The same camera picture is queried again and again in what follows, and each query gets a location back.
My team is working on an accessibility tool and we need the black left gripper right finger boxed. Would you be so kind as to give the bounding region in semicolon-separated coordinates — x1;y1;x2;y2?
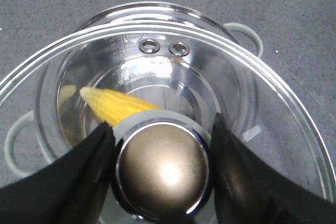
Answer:
211;113;335;223

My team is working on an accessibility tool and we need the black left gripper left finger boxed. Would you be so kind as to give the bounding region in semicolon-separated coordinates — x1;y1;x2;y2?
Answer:
1;123;115;223

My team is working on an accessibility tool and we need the yellow corn cob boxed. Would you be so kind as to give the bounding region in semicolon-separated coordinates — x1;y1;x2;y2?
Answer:
79;86;212;141

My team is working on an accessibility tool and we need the glass pot lid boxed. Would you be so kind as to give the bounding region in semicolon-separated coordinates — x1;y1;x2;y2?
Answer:
1;29;335;223

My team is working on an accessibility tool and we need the pale green electric cooking pot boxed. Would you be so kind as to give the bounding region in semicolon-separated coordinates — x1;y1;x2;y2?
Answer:
1;1;263;185

